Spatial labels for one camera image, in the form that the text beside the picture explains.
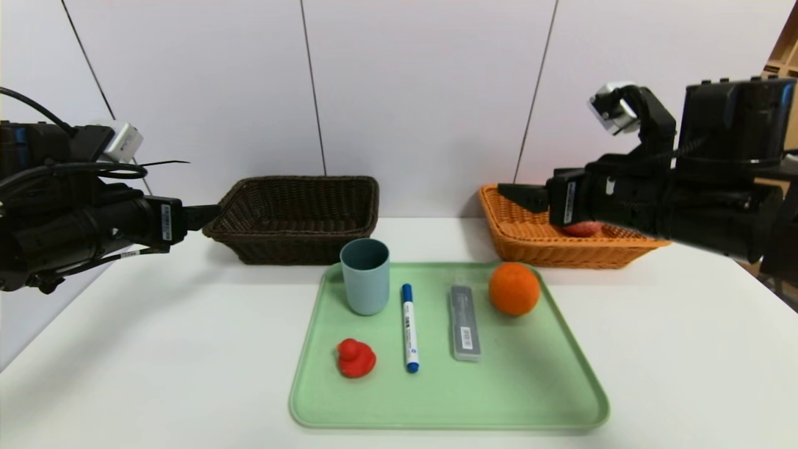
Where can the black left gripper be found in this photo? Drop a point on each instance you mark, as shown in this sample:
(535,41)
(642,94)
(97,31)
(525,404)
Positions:
(168,222)

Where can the orange fruit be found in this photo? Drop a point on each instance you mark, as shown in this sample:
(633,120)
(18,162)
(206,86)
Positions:
(514,289)

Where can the dark brown wicker basket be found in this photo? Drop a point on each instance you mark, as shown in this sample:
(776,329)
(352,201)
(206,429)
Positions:
(299,243)

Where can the red pink peach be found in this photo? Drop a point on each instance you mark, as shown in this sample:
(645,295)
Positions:
(583,229)

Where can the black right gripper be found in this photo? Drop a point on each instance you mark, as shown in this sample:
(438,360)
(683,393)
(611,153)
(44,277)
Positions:
(566,201)

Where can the clear grey pencil lead case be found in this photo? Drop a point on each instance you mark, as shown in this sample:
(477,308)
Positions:
(464,324)

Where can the light green plastic tray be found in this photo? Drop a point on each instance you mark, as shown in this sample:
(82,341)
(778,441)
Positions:
(449,393)

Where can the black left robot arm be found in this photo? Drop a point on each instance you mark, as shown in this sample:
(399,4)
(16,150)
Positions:
(37,243)

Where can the red rubber duck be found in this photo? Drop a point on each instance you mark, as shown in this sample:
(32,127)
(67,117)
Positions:
(356,362)

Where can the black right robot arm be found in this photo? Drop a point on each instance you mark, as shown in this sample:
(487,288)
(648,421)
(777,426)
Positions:
(735,125)

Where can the orange wicker basket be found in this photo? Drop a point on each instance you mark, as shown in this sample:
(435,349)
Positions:
(530,249)

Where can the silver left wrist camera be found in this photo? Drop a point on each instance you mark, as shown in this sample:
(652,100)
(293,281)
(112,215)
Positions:
(121,142)

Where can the light blue plastic cup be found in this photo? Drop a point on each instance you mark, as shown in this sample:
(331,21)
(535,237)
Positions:
(366,287)

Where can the light wooden cabinet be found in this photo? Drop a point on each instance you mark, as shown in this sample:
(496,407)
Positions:
(787,50)

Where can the white marker with blue cap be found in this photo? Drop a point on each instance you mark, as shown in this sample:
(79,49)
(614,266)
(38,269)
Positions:
(409,330)

